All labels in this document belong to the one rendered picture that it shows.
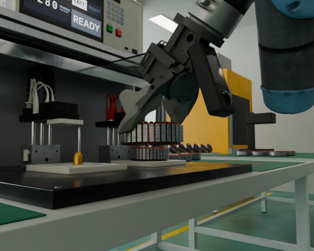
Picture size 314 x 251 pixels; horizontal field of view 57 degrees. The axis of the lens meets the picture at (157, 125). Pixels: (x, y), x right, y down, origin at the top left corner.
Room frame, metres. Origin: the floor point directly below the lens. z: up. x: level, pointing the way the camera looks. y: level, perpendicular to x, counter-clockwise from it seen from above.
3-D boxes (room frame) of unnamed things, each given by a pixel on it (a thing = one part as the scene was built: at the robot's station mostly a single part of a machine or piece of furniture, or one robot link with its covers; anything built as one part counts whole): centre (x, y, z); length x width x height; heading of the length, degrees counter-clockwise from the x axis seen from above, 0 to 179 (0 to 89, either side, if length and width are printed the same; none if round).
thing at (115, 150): (0.91, 0.14, 0.80); 0.08 x 0.05 x 0.06; 142
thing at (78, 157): (0.63, 0.17, 0.80); 0.02 x 0.02 x 0.03
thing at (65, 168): (0.63, 0.17, 0.78); 0.15 x 0.15 x 0.01; 52
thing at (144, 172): (0.73, 0.11, 0.76); 0.64 x 0.47 x 0.02; 142
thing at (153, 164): (0.82, 0.02, 0.78); 0.15 x 0.15 x 0.01; 52
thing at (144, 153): (0.82, 0.02, 0.80); 0.11 x 0.11 x 0.04
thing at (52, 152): (0.72, 0.28, 0.80); 0.08 x 0.05 x 0.06; 142
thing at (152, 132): (0.50, 0.01, 0.84); 0.11 x 0.11 x 0.04
